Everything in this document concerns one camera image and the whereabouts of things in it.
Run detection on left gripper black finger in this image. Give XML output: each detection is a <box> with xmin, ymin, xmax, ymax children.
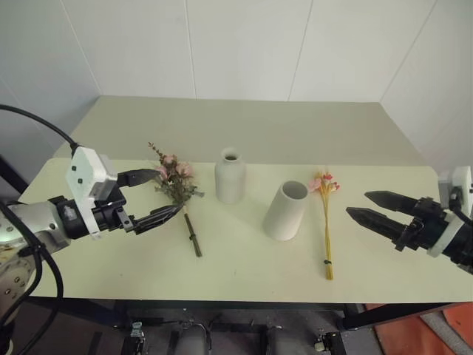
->
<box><xmin>117</xmin><ymin>168</ymin><xmax>162</xmax><ymax>188</ymax></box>
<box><xmin>126</xmin><ymin>204</ymin><xmax>185</xmax><ymax>235</ymax></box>

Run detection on white narrow-neck bottle vase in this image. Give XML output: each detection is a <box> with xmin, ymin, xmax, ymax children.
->
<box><xmin>214</xmin><ymin>146</ymin><xmax>248</xmax><ymax>204</ymax></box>

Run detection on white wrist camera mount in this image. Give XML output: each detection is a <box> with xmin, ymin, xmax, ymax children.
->
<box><xmin>64</xmin><ymin>146</ymin><xmax>120</xmax><ymax>241</ymax></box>
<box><xmin>427</xmin><ymin>166</ymin><xmax>473</xmax><ymax>258</ymax></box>

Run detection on black table frame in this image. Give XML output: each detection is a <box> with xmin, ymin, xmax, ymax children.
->
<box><xmin>21</xmin><ymin>295</ymin><xmax>461</xmax><ymax>332</ymax></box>

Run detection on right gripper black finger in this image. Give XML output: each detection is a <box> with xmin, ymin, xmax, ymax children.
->
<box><xmin>363</xmin><ymin>190</ymin><xmax>421</xmax><ymax>215</ymax></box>
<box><xmin>345</xmin><ymin>206</ymin><xmax>409</xmax><ymax>242</ymax></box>

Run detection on pink flower bouquet green stems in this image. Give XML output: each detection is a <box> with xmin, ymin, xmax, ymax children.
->
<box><xmin>147</xmin><ymin>141</ymin><xmax>205</xmax><ymax>259</ymax></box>

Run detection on pink flower bouquet yellow stems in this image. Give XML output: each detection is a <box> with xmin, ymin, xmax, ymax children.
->
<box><xmin>307</xmin><ymin>168</ymin><xmax>341</xmax><ymax>281</ymax></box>

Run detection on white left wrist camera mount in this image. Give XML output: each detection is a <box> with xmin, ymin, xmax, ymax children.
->
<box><xmin>64</xmin><ymin>146</ymin><xmax>120</xmax><ymax>241</ymax></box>

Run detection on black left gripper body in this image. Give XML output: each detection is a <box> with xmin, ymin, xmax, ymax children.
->
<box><xmin>91</xmin><ymin>186</ymin><xmax>136</xmax><ymax>234</ymax></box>

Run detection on white cylindrical vase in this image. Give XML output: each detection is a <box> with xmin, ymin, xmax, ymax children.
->
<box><xmin>262</xmin><ymin>180</ymin><xmax>310</xmax><ymax>242</ymax></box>

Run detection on black side frame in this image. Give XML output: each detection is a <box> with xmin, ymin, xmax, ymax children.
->
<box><xmin>0</xmin><ymin>154</ymin><xmax>31</xmax><ymax>197</ymax></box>

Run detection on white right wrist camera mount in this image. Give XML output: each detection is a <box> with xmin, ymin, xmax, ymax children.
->
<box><xmin>427</xmin><ymin>166</ymin><xmax>473</xmax><ymax>258</ymax></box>

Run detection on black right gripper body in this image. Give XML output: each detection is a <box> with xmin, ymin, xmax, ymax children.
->
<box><xmin>393</xmin><ymin>197</ymin><xmax>456</xmax><ymax>253</ymax></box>

